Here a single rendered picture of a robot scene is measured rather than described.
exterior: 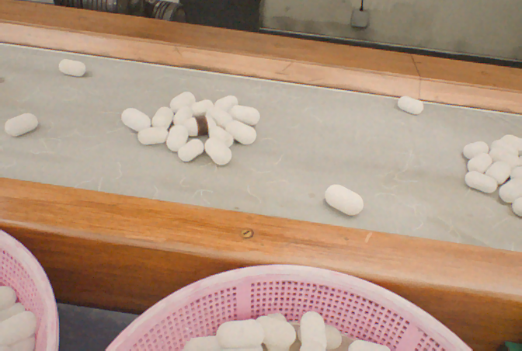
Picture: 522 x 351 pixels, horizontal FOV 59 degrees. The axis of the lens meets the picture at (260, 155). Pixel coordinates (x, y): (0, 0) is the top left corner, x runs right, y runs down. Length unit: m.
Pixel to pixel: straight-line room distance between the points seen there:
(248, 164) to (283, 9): 2.16
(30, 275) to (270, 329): 0.17
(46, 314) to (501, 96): 0.62
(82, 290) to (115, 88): 0.29
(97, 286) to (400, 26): 2.44
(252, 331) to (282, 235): 0.08
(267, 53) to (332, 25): 1.98
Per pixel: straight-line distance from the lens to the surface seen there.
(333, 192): 0.44
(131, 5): 0.94
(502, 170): 0.56
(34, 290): 0.37
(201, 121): 0.52
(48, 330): 0.33
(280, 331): 0.35
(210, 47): 0.69
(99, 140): 0.52
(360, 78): 0.68
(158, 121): 0.52
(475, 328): 0.43
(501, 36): 2.90
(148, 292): 0.41
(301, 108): 0.60
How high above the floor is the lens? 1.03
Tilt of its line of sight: 35 degrees down
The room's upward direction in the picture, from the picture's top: 7 degrees clockwise
